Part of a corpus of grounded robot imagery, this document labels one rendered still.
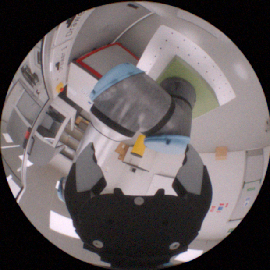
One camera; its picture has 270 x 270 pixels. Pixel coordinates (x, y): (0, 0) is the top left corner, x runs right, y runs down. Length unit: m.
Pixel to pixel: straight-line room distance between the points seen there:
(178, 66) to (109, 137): 0.28
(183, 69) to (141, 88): 0.20
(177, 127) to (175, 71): 0.20
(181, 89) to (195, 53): 0.20
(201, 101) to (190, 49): 0.22
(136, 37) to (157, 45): 0.85
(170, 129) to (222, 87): 0.38
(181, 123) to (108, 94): 0.15
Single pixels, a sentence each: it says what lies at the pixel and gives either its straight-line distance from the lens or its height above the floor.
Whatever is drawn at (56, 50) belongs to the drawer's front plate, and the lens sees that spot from 0.56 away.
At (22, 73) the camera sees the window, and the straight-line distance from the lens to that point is 0.51.
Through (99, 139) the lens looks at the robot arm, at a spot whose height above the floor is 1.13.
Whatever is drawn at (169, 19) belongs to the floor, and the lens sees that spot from 1.20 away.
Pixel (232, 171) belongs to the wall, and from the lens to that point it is 3.03.
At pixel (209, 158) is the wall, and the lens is 3.10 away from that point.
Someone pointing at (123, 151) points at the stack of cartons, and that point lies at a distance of 4.82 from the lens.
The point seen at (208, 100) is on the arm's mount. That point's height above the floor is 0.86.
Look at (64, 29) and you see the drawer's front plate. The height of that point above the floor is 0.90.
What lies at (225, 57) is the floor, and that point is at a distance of 1.31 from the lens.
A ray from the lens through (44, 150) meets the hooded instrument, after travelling 1.30.
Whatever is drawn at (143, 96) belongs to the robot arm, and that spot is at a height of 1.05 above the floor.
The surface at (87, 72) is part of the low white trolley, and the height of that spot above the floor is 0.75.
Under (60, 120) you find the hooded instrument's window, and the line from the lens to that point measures 1.29.
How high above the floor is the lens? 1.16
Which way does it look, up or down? 21 degrees down
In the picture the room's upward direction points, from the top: 157 degrees counter-clockwise
